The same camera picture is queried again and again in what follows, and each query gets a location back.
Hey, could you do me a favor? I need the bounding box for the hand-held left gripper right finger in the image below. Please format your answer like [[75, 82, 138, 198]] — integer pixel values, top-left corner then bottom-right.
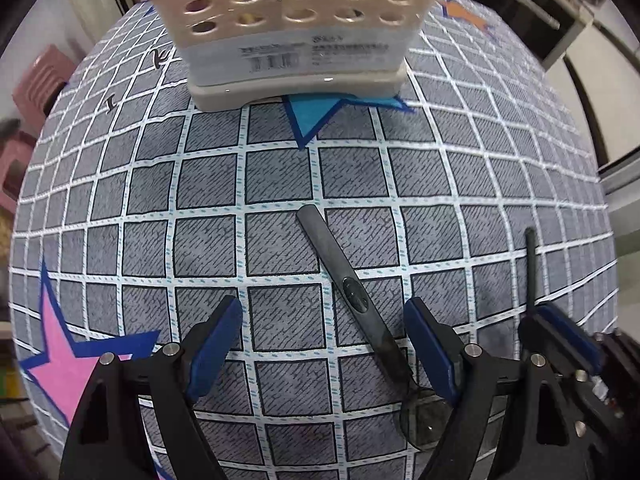
[[403, 298, 583, 480]]

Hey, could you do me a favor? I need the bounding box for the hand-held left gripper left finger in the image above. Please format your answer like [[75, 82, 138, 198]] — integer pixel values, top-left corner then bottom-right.
[[60, 296, 244, 480]]

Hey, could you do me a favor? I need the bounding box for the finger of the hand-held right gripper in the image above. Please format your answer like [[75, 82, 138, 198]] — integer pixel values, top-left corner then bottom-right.
[[532, 304, 608, 382], [517, 317, 541, 358]]

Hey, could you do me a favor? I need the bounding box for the black plastic spoon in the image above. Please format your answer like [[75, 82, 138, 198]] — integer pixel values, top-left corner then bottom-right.
[[296, 205, 453, 451], [522, 227, 540, 321]]

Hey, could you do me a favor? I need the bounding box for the beige perforated utensil holder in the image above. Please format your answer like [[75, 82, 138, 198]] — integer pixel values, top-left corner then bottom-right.
[[125, 0, 451, 112]]

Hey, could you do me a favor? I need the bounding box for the grey checkered star tablecloth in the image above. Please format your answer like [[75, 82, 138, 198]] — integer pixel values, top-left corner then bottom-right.
[[10, 0, 621, 480]]

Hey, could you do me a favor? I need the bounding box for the white cabinet door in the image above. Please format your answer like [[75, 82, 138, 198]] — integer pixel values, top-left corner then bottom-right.
[[542, 7, 640, 168]]

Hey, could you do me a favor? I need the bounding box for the pink plastic stool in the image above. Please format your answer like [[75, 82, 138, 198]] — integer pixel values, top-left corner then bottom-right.
[[0, 127, 37, 211], [12, 44, 76, 128]]

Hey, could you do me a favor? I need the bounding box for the black built-in oven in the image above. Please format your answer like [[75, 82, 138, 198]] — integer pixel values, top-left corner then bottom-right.
[[467, 0, 596, 61]]

